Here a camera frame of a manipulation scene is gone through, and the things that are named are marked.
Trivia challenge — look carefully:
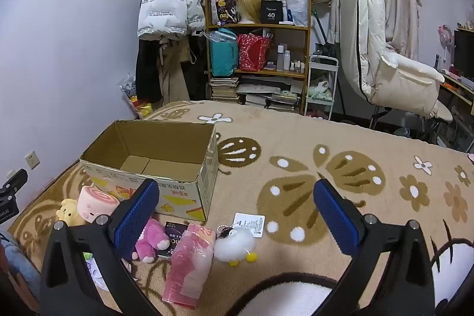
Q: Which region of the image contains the wooden desk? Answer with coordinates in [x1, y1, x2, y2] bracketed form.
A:
[437, 70, 474, 105]

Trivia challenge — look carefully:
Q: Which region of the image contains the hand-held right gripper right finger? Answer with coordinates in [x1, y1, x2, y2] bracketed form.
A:
[313, 180, 435, 316]

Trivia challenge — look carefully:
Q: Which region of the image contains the white trolley cart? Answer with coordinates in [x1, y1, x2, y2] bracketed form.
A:
[305, 55, 339, 120]

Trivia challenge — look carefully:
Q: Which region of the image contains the yellow bear plush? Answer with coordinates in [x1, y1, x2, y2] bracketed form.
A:
[55, 198, 87, 227]

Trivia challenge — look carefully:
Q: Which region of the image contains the person's left forearm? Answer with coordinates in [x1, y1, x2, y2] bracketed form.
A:
[0, 230, 41, 313]

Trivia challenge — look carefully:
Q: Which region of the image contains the pink plush toy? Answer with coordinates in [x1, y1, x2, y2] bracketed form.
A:
[134, 218, 171, 264]

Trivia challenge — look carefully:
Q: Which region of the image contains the wooden shelf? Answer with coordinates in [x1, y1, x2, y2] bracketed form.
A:
[205, 0, 312, 115]

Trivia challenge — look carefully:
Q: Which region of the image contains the blonde wig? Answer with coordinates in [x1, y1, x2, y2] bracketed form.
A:
[235, 0, 262, 24]

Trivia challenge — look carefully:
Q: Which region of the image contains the pile of papers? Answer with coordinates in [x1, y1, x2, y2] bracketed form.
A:
[237, 77, 302, 113]

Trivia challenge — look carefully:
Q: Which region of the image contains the black pink printed bag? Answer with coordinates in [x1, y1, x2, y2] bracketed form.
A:
[208, 0, 238, 26]

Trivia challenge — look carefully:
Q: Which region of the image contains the pile of snack packets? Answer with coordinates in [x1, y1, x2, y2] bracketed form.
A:
[118, 73, 154, 118]

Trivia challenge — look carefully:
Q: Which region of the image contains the pink plastic tissue pack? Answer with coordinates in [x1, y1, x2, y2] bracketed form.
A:
[162, 223, 216, 310]

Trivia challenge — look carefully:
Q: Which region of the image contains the stack of books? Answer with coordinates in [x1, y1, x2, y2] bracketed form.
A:
[209, 76, 241, 104]

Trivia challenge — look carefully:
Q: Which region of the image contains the white recliner chair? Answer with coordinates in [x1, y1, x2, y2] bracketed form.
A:
[339, 0, 454, 122]

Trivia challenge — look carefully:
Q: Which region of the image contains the beige butterfly print blanket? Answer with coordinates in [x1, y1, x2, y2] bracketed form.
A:
[7, 99, 474, 316]

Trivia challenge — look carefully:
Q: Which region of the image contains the black tissue pack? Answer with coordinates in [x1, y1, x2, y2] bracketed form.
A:
[157, 221, 191, 260]

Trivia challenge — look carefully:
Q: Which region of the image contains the white fluffy duck keychain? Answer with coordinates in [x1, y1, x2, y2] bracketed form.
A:
[214, 212, 266, 267]

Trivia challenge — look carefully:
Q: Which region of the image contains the black hanging garment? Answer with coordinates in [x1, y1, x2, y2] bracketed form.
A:
[135, 36, 164, 105]

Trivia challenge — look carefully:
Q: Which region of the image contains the white plastic bag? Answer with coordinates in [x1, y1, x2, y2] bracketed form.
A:
[285, 0, 310, 26]

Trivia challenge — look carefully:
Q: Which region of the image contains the row of cosmetic bottles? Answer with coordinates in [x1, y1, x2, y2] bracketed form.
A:
[276, 43, 307, 72]

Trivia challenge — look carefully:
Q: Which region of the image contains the black monitor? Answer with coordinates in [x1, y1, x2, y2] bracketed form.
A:
[454, 28, 474, 80]

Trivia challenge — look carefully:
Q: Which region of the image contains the black box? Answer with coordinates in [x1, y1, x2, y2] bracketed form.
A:
[260, 0, 285, 24]

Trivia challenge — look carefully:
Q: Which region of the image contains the printed cardboard box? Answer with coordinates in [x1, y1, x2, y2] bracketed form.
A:
[79, 120, 220, 222]

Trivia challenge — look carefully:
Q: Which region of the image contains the pink swirl roll plush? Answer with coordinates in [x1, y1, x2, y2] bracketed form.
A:
[77, 186, 121, 226]

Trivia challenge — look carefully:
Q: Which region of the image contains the beige hanging garment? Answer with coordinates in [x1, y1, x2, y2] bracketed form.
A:
[157, 36, 197, 102]

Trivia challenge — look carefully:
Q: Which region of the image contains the teal bag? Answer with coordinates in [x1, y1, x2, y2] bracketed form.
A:
[209, 28, 239, 77]

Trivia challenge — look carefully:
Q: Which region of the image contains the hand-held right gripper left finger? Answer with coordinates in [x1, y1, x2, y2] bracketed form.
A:
[39, 178, 161, 316]

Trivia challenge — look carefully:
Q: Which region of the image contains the red bag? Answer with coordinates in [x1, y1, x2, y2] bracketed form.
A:
[237, 34, 273, 72]

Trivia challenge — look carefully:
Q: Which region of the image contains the pink desk fan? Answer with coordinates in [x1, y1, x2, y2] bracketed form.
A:
[437, 24, 455, 70]

